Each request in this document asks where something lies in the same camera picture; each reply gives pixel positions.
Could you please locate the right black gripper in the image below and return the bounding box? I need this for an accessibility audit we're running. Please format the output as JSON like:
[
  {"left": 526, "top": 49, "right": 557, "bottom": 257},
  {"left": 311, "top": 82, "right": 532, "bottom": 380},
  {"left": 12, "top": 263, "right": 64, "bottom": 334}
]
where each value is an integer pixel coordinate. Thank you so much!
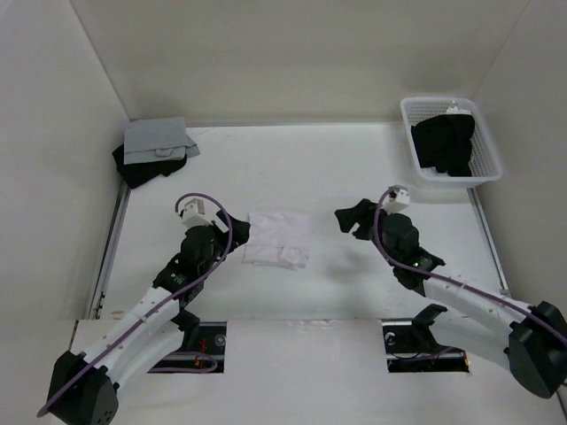
[{"left": 334, "top": 198, "right": 399, "bottom": 267}]

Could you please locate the white tank top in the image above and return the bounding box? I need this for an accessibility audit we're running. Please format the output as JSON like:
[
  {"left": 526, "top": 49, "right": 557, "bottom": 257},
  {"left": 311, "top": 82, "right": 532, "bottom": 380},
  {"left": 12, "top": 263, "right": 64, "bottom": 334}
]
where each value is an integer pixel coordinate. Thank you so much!
[{"left": 243, "top": 212, "right": 314, "bottom": 270}]

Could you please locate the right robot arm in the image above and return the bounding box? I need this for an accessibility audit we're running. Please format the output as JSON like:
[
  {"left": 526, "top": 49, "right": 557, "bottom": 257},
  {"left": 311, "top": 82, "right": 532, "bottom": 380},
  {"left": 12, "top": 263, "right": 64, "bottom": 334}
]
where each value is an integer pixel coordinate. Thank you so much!
[{"left": 334, "top": 192, "right": 566, "bottom": 398}]

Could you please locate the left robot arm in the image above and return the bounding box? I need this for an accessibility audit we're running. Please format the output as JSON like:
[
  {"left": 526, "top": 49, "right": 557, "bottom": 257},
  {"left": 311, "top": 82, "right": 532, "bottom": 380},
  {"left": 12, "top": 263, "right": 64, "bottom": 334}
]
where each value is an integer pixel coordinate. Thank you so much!
[{"left": 39, "top": 212, "right": 250, "bottom": 424}]

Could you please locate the black tank top in basket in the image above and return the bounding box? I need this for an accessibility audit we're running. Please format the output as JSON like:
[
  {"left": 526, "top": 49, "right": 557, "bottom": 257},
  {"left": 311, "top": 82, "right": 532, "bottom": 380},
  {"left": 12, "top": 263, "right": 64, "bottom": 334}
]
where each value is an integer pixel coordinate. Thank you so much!
[{"left": 411, "top": 114, "right": 476, "bottom": 177}]

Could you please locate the folded black tank top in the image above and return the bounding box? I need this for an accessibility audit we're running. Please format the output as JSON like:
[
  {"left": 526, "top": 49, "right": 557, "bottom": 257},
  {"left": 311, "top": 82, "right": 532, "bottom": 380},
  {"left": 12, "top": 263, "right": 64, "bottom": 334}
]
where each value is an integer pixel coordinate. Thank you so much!
[{"left": 112, "top": 144, "right": 187, "bottom": 189}]

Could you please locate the folded grey tank top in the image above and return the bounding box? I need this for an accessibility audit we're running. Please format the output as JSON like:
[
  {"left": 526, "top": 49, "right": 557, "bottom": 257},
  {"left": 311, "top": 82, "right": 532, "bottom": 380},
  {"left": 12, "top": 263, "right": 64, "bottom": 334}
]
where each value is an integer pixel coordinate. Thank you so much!
[{"left": 123, "top": 117, "right": 200, "bottom": 165}]

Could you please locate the white plastic basket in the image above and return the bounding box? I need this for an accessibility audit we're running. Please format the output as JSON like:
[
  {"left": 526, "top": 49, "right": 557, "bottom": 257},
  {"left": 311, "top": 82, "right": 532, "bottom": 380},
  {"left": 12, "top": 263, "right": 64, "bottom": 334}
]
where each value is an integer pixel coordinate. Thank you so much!
[{"left": 400, "top": 97, "right": 503, "bottom": 190}]

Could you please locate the white garment under basket pile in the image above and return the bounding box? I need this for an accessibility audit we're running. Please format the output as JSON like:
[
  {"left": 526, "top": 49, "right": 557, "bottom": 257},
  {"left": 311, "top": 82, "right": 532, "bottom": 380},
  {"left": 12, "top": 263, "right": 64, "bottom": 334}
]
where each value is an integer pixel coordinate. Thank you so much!
[{"left": 446, "top": 102, "right": 471, "bottom": 115}]

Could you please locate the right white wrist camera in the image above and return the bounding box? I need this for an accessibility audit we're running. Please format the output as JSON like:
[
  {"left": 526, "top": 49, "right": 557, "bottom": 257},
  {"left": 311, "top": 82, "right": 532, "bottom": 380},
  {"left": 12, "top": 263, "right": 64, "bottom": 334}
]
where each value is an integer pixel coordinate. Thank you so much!
[{"left": 382, "top": 185, "right": 411, "bottom": 213}]

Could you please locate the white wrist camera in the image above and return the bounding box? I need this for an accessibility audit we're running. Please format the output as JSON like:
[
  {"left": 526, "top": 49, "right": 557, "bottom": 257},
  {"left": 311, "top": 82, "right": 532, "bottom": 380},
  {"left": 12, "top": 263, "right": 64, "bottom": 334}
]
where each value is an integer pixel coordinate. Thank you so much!
[
  {"left": 179, "top": 197, "right": 211, "bottom": 229},
  {"left": 382, "top": 185, "right": 411, "bottom": 213}
]

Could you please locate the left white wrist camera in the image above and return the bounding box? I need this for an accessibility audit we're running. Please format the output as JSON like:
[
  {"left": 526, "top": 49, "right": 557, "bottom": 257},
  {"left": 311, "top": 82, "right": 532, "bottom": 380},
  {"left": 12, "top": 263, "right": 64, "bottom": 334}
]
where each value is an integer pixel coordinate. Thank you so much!
[{"left": 179, "top": 197, "right": 211, "bottom": 229}]

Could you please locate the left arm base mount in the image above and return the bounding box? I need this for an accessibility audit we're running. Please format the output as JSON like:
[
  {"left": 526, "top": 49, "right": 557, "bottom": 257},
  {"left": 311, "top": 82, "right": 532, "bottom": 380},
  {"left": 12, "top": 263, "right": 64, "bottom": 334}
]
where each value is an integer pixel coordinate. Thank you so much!
[{"left": 150, "top": 321, "right": 228, "bottom": 374}]

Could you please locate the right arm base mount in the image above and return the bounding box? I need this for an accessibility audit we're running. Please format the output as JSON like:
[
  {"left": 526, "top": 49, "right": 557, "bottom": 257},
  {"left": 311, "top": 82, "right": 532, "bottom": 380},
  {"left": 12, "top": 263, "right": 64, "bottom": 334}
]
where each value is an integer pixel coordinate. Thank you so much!
[{"left": 382, "top": 304, "right": 470, "bottom": 374}]

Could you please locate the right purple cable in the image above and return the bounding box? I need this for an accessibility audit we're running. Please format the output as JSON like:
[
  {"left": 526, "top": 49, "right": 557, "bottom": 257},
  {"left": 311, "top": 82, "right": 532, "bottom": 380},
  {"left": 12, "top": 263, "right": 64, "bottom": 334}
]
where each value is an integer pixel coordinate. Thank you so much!
[{"left": 372, "top": 188, "right": 567, "bottom": 346}]

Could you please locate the purple cable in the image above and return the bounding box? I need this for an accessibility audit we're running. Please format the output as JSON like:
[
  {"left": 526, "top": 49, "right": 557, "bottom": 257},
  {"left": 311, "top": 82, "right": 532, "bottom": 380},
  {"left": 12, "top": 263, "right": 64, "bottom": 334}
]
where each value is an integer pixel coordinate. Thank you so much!
[
  {"left": 372, "top": 188, "right": 567, "bottom": 346},
  {"left": 35, "top": 192, "right": 236, "bottom": 420}
]

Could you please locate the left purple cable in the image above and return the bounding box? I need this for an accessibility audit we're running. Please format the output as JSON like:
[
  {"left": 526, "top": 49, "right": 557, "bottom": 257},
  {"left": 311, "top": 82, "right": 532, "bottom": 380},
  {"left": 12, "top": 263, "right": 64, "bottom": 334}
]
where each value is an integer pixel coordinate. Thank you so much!
[{"left": 35, "top": 192, "right": 236, "bottom": 420}]

